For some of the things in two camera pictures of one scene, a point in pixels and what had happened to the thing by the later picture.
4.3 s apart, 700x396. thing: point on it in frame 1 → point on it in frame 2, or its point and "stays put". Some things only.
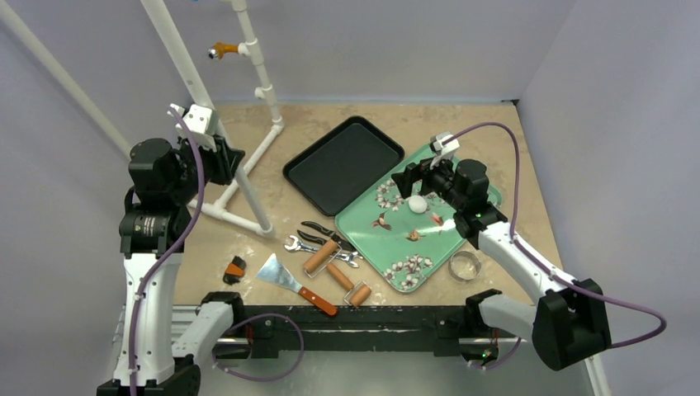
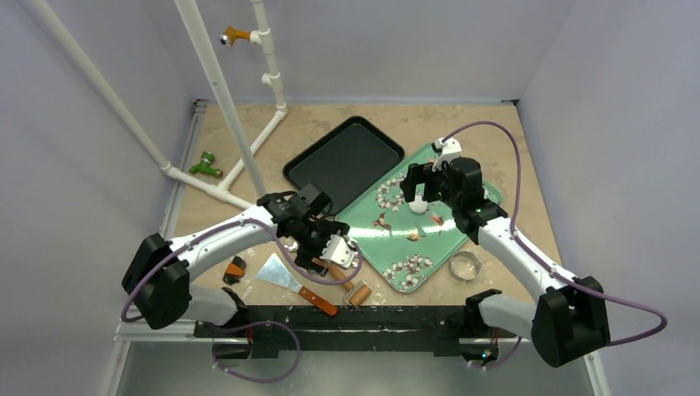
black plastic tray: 341,166 stays put
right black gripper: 423,176 stays put
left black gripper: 224,159 → 328,229
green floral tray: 404,239 stays put
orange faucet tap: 218,52 → 231,35
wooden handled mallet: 322,259 stays put
